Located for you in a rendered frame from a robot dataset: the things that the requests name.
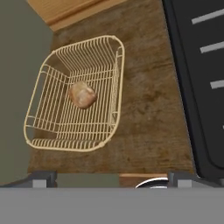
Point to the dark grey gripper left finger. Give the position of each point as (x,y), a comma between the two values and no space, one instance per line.
(43,178)

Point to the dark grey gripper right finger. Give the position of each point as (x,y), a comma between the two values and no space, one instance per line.
(180,178)

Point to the brown round bread roll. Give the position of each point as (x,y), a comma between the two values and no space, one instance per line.
(82,95)

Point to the light wooden cabinet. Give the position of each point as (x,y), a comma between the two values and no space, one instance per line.
(67,10)

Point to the black hob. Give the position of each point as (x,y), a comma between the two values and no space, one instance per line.
(201,87)

